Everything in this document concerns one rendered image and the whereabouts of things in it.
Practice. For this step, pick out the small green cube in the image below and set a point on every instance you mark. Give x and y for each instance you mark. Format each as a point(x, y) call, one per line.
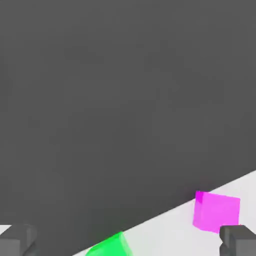
point(112, 246)

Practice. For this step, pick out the large magenta box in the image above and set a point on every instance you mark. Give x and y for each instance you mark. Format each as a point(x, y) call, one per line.
point(216, 212)

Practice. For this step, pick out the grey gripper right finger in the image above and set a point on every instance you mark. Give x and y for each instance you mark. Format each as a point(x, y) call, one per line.
point(240, 242)

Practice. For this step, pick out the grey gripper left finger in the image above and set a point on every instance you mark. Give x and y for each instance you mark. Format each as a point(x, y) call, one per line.
point(14, 242)

